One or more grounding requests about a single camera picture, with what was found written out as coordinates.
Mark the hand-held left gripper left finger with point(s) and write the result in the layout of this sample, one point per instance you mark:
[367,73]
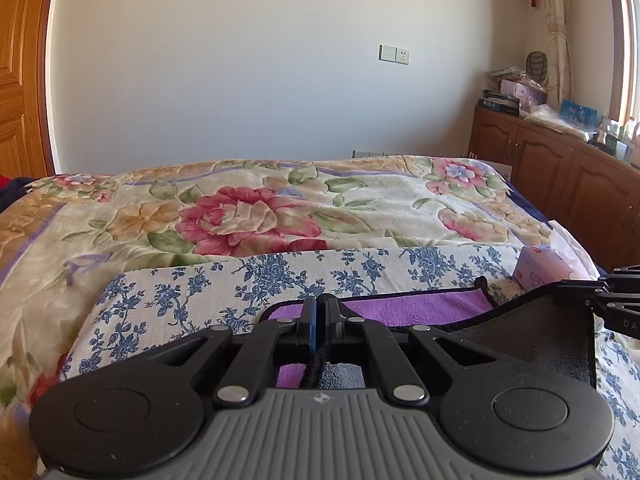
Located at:
[311,332]

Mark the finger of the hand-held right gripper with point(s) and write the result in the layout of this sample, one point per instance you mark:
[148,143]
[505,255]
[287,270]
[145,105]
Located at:
[626,271]
[585,286]

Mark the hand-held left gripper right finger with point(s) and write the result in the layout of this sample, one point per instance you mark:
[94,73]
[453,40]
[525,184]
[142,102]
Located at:
[324,332]

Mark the purple and grey towel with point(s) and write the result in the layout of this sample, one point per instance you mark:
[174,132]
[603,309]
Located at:
[400,306]

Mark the white pillow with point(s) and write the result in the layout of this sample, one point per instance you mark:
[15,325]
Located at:
[570,245]

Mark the pink tissue packet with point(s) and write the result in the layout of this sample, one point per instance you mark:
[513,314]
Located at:
[540,264]

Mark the wooden cabinet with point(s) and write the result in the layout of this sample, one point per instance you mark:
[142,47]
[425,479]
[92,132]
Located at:
[550,165]

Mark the group of small bottles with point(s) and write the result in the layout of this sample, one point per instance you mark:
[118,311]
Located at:
[617,137]

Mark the floral plush blanket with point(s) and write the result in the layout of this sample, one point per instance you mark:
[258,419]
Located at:
[225,215]

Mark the blue packet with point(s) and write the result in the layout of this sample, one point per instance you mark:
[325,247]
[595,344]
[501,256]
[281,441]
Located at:
[580,111]

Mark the clear plastic bag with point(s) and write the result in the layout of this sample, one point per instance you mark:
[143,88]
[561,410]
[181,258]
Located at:
[555,120]

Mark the stack of books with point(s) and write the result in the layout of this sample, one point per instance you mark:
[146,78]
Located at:
[497,104]

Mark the pink box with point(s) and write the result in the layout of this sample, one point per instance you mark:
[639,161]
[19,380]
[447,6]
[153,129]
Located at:
[522,91]

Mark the woven hand fan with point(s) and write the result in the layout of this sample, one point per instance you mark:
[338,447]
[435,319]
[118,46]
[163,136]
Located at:
[537,65]

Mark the patterned beige curtain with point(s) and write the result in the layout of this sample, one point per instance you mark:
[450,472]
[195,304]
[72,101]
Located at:
[556,25]

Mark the dark cloth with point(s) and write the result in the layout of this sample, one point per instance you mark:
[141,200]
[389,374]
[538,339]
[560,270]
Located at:
[12,190]

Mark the wooden door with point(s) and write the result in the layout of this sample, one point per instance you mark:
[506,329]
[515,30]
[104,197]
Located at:
[22,75]

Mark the wooden window frame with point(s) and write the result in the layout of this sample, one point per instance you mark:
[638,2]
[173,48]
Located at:
[622,40]

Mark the white wall switch outlet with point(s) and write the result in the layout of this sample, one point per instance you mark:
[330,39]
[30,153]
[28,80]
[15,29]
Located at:
[394,54]

